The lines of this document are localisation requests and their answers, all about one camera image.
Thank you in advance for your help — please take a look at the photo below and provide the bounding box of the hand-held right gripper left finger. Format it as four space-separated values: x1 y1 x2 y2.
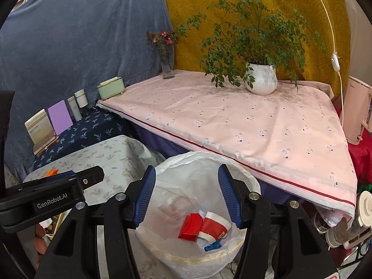
35 165 157 279

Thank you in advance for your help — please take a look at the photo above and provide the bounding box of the white jar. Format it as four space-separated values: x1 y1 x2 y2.
74 90 88 108

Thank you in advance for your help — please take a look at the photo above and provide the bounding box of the small blue plastic piece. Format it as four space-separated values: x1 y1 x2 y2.
204 241 223 252

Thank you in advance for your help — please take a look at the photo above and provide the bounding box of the yellow hanging cloth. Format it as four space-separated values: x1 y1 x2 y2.
158 0 352 83

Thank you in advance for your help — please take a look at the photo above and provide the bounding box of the white cable with switch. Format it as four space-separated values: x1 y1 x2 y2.
309 0 345 128

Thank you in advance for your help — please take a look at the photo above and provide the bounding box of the white leaf-print cloth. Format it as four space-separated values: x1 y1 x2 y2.
22 134 167 279

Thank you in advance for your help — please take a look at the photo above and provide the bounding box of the glass vase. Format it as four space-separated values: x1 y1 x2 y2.
160 45 175 80

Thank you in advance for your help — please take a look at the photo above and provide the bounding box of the framed picture book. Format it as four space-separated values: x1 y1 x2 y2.
25 109 57 156

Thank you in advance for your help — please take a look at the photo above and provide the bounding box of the pink tablecloth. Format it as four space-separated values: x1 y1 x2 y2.
96 70 358 220

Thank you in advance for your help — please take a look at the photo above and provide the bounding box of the white round lid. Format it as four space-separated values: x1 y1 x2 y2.
357 191 372 227

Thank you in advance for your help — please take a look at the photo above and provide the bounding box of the crushed red paper cup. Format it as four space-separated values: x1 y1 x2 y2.
179 213 204 242

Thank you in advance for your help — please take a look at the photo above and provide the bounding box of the pink flower bunch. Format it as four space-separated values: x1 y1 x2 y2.
145 30 179 47

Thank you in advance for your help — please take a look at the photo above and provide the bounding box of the green tissue box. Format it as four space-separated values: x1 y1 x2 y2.
97 76 125 101

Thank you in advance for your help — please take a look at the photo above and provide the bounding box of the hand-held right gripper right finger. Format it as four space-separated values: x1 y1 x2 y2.
217 164 340 279

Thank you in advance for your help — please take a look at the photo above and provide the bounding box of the blue hanging cloth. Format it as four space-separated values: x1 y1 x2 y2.
0 0 175 175

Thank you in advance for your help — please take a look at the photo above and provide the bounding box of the red cloth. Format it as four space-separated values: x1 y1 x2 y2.
334 107 372 183

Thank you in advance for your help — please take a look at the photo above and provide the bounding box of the white slim tube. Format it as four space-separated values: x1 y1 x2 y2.
67 96 82 122

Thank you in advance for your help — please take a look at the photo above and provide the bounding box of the green plant in white pot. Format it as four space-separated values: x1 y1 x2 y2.
174 0 326 95

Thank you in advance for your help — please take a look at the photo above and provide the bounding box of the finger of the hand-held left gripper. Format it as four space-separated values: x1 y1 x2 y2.
6 165 105 195

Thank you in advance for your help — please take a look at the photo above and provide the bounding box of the white bag-lined trash bin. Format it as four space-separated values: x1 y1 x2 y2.
135 150 260 279

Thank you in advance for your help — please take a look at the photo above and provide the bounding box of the dark blue floral cloth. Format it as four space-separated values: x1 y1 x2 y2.
33 107 140 170

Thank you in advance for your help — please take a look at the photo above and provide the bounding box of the purple card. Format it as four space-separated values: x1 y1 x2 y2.
47 100 74 136

